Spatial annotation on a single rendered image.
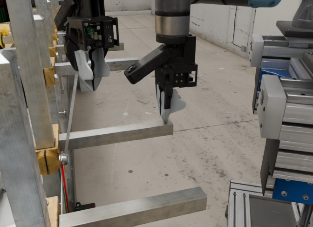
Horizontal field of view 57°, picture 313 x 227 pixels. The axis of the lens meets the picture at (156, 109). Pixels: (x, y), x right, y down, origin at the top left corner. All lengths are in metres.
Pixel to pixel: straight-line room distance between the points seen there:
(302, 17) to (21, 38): 0.84
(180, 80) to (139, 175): 1.35
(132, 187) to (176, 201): 1.36
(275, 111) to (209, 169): 1.48
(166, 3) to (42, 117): 0.34
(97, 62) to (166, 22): 0.16
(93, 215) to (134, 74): 0.30
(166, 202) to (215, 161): 1.62
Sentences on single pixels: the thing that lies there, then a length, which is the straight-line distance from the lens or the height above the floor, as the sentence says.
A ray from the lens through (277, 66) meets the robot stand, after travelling 1.08.
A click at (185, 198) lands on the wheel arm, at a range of 0.52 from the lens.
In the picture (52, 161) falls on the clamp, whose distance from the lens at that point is 0.64.
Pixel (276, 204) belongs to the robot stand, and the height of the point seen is 0.21.
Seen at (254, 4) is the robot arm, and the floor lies 1.14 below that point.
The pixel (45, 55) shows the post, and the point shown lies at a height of 1.00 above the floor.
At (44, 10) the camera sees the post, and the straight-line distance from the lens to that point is 1.06.
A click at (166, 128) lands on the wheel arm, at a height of 0.85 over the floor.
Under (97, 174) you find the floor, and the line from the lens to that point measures 2.00.
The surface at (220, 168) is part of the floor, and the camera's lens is 2.06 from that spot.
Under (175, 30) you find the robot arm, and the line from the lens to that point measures 0.62.
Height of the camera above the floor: 1.20
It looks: 25 degrees down
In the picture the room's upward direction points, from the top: straight up
